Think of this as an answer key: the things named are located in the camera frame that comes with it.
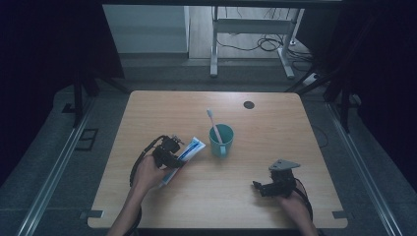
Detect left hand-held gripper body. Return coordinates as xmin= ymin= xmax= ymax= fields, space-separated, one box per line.
xmin=151 ymin=134 xmax=185 ymax=169

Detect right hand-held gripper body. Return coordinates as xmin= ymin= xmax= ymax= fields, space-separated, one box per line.
xmin=266 ymin=158 xmax=302 ymax=199

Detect white and blue toothpaste tube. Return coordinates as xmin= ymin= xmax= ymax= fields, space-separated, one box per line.
xmin=158 ymin=136 xmax=207 ymax=189

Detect pink toothbrush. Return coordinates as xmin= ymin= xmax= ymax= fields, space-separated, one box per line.
xmin=206 ymin=108 xmax=224 ymax=146

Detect teal cup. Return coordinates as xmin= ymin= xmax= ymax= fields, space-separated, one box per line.
xmin=208 ymin=123 xmax=235 ymax=159

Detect person's right hand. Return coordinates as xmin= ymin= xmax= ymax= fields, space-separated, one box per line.
xmin=277 ymin=191 xmax=311 ymax=220

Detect person's left hand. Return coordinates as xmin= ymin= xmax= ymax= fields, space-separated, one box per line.
xmin=131 ymin=154 xmax=174 ymax=195

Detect black metal stand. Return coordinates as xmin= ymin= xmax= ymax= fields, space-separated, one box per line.
xmin=72 ymin=68 xmax=133 ymax=129
xmin=284 ymin=63 xmax=352 ymax=134

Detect white power strip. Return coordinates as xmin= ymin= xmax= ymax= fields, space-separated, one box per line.
xmin=302 ymin=73 xmax=320 ymax=88

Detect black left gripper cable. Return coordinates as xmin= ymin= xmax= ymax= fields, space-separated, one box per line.
xmin=123 ymin=134 xmax=166 ymax=236

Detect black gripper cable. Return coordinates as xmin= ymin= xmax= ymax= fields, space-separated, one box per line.
xmin=123 ymin=134 xmax=166 ymax=236
xmin=292 ymin=177 xmax=315 ymax=222

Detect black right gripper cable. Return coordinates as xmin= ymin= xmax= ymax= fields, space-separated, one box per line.
xmin=292 ymin=177 xmax=315 ymax=222

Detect metal floor rail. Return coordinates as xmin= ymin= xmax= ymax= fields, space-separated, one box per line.
xmin=326 ymin=101 xmax=403 ymax=236
xmin=15 ymin=97 xmax=96 ymax=236

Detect black floor cables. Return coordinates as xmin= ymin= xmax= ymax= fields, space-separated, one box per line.
xmin=215 ymin=34 xmax=317 ymax=72

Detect white desk frame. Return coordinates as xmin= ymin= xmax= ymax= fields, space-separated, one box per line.
xmin=209 ymin=6 xmax=306 ymax=80

